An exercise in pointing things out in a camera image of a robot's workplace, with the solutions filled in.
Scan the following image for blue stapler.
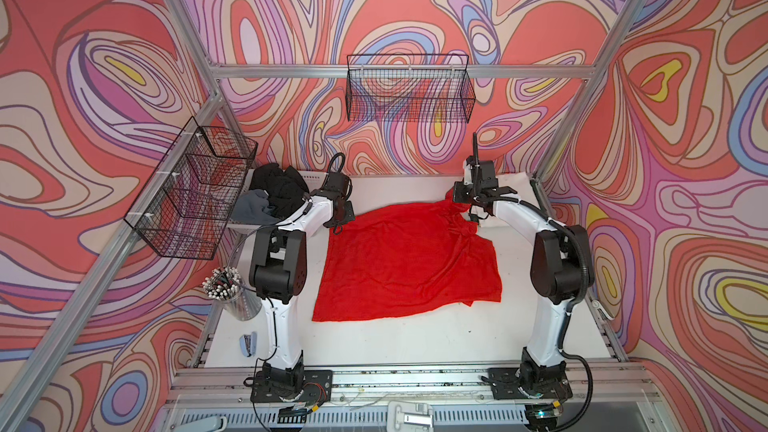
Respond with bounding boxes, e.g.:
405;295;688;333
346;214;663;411
239;332;258;358

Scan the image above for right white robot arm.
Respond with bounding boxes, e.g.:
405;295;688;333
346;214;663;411
453;157;595;369

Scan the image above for black garment in basket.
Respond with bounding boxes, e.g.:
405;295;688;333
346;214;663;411
249;163;310;219

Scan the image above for black wire basket left wall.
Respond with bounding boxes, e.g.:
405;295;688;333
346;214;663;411
123;118;258;260

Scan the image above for grey garment in basket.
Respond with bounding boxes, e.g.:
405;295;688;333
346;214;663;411
230;189;279;225

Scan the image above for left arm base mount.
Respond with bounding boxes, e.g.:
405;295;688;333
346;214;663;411
243;363;333;406

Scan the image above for folded white t-shirt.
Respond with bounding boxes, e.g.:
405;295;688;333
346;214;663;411
471;173;545;235

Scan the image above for black wire basket wall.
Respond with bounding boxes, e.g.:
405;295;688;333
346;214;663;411
345;52;476;124
123;118;258;260

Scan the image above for red t-shirt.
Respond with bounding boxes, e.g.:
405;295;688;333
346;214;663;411
312;196;503;322

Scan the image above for cup of pens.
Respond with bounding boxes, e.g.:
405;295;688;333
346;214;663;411
202;266;262;322

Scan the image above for aluminium rail at front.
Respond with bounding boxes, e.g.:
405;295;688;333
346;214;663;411
154;361;677;431

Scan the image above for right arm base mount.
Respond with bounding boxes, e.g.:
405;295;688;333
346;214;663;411
480;347;573;402

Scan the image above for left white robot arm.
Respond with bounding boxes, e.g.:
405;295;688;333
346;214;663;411
249;171;355;372

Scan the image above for black wire basket back wall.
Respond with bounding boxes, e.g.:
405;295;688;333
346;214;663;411
345;52;476;124

